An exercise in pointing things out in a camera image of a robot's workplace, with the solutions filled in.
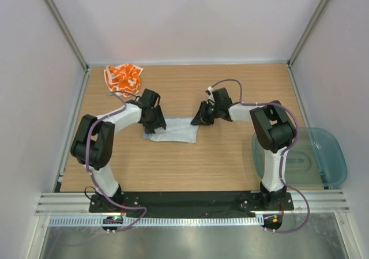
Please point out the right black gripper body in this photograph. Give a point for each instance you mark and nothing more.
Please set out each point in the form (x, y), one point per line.
(210, 108)

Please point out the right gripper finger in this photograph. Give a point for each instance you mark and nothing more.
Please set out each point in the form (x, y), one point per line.
(199, 117)
(207, 118)

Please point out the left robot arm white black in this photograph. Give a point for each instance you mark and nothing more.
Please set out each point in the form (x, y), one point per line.
(93, 142)

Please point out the aluminium frame rail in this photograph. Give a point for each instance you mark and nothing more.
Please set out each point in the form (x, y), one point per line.
(320, 201)

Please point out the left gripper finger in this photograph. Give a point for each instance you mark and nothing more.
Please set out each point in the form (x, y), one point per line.
(159, 118)
(149, 128)

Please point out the white slotted cable duct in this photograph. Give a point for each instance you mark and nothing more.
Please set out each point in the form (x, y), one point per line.
(116, 221)

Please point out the clear teal plastic container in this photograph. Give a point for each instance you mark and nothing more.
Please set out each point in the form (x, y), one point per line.
(316, 160)

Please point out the blue bear towel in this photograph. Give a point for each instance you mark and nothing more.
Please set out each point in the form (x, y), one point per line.
(177, 130)

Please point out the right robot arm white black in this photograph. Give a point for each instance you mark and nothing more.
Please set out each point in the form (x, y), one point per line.
(274, 131)

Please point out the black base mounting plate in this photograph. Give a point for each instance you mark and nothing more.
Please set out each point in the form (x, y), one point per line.
(203, 205)

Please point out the orange white patterned towel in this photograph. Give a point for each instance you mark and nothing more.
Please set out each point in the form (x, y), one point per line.
(125, 79)

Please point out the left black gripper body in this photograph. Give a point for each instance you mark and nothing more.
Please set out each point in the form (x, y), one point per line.
(151, 119)

